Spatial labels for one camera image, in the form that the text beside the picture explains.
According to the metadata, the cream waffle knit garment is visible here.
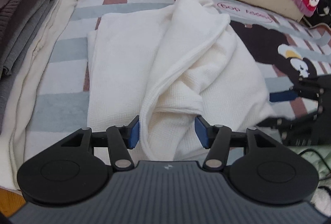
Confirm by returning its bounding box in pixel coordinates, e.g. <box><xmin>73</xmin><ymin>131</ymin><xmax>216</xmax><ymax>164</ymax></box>
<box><xmin>87</xmin><ymin>0</ymin><xmax>274</xmax><ymax>161</ymax></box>

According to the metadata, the light green garment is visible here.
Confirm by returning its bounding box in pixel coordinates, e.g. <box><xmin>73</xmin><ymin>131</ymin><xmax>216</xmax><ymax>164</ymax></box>
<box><xmin>299</xmin><ymin>146</ymin><xmax>330</xmax><ymax>187</ymax></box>

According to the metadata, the folded cream garment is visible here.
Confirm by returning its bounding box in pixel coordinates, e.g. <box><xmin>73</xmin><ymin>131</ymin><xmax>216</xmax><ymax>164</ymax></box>
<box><xmin>1</xmin><ymin>0</ymin><xmax>77</xmax><ymax>191</ymax></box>

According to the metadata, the black thin cable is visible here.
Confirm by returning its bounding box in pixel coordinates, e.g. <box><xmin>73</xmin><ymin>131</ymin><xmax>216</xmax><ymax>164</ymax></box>
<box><xmin>298</xmin><ymin>148</ymin><xmax>331</xmax><ymax>182</ymax></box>

